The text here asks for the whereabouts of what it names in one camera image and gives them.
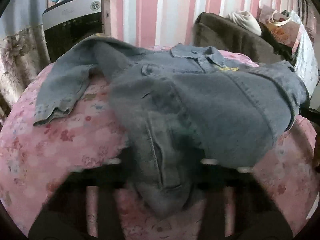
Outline blue denim jacket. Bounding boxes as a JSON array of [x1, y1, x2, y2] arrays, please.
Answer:
[[35, 34, 309, 217]]

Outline white quilted blanket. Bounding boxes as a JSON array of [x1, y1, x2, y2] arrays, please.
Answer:
[[290, 10, 318, 97]]

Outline dark brown garment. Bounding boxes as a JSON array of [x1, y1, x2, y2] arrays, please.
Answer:
[[258, 22, 295, 63]]

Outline pink floral bed sheet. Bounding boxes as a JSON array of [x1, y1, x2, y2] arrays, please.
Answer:
[[1, 64, 319, 239]]

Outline floral paper gift bag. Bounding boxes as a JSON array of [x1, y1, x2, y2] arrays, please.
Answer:
[[259, 5, 300, 49]]

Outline white folded garment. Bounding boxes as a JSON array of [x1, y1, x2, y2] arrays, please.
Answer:
[[226, 11, 262, 36]]

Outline brown blanket covered furniture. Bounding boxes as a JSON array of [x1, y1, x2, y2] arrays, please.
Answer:
[[193, 12, 285, 64]]

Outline striped floral curtain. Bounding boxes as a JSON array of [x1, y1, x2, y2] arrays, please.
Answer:
[[1, 0, 50, 123]]

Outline grey water dispenser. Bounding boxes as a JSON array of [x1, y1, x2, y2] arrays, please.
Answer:
[[42, 0, 111, 62]]

